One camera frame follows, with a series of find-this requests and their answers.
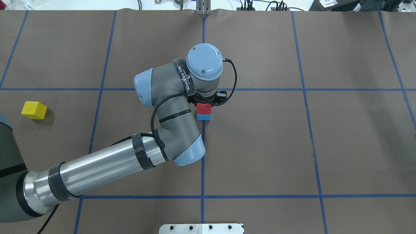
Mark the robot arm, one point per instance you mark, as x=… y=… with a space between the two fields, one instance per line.
x=173 y=136

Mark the yellow block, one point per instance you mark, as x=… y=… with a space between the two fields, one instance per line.
x=34 y=110

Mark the white pedestal mount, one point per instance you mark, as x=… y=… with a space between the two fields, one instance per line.
x=209 y=228

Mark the aluminium frame post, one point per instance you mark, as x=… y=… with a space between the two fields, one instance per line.
x=203 y=7

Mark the blue block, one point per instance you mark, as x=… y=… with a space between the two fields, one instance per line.
x=203 y=117

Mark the red block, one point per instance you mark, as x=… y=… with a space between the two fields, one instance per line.
x=203 y=109

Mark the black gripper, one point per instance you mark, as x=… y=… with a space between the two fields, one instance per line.
x=215 y=101

